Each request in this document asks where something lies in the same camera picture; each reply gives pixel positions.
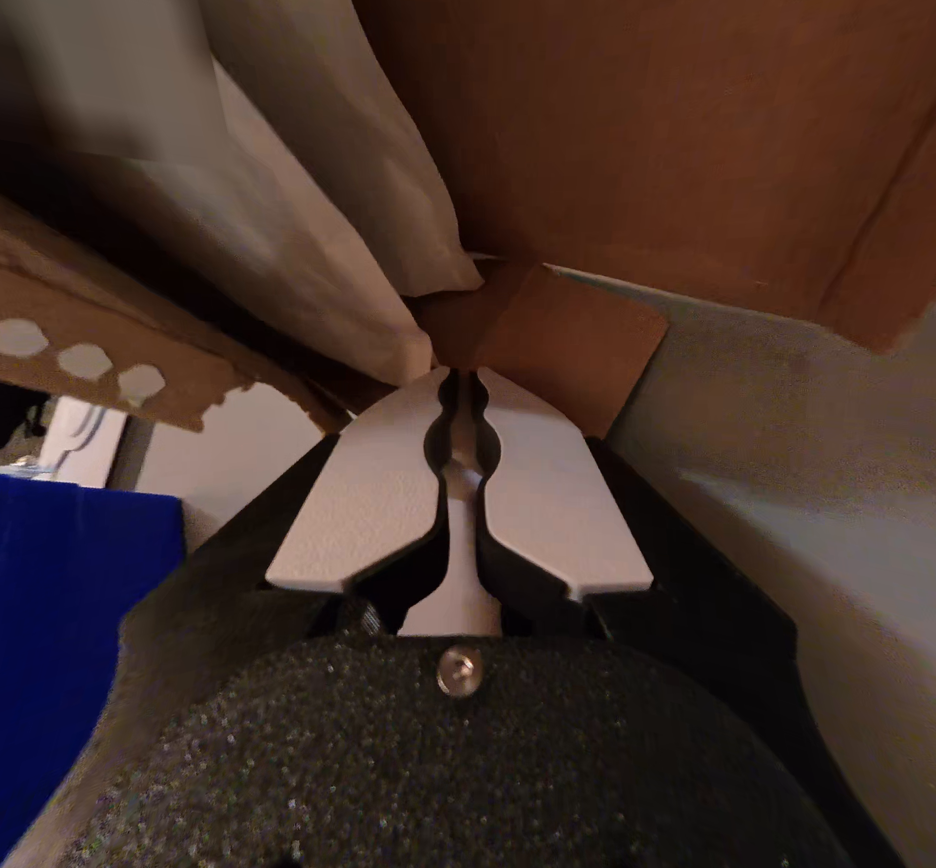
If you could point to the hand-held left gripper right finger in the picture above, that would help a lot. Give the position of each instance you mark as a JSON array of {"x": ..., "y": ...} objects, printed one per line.
[{"x": 563, "y": 510}]

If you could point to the large printed paper bag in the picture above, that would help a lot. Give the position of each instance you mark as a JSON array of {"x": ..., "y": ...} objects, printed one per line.
[{"x": 292, "y": 261}]

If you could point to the plain white paper bag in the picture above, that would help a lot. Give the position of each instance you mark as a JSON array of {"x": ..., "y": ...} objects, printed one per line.
[{"x": 395, "y": 188}]

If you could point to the large blue plastic bin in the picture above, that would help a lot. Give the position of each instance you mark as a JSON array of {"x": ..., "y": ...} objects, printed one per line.
[{"x": 66, "y": 627}]

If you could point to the green toy set box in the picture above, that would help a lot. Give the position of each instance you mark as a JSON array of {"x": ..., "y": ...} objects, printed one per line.
[{"x": 621, "y": 115}]

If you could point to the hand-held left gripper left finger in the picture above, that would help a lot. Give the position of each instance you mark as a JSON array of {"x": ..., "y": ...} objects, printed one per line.
[{"x": 358, "y": 510}]

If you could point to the white desk lamp stand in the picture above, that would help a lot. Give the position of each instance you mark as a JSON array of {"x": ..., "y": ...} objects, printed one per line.
[{"x": 80, "y": 444}]

